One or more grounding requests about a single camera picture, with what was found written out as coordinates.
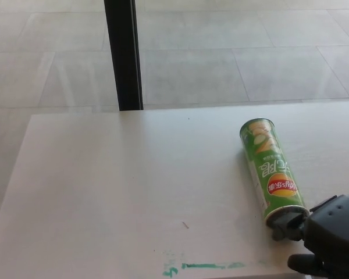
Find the green Lay's chips can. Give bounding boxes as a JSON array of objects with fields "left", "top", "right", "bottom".
[{"left": 239, "top": 117, "right": 310, "bottom": 228}]

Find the black vertical window frame post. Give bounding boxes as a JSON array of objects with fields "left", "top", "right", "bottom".
[{"left": 104, "top": 0, "right": 144, "bottom": 112}]

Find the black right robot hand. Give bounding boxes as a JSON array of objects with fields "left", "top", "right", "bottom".
[{"left": 269, "top": 194, "right": 349, "bottom": 279}]

